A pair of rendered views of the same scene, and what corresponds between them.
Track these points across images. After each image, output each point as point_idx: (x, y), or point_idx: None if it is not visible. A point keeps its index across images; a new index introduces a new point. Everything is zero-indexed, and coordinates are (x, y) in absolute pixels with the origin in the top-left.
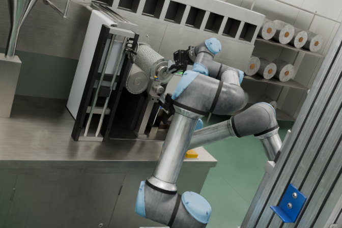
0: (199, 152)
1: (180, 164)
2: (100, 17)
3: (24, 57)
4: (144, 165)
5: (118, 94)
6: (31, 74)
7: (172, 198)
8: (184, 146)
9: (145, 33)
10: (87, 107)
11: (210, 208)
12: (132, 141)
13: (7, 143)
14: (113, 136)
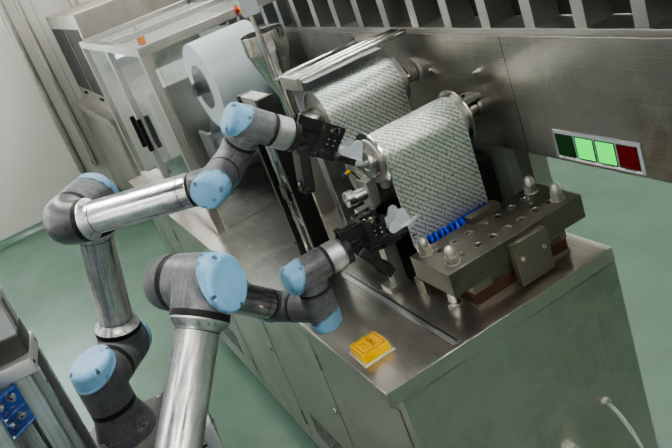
0: (400, 362)
1: (95, 301)
2: None
3: None
4: (301, 330)
5: (294, 199)
6: None
7: (99, 344)
8: (87, 278)
9: (475, 66)
10: (284, 213)
11: (80, 377)
12: (355, 290)
13: (256, 243)
14: (354, 273)
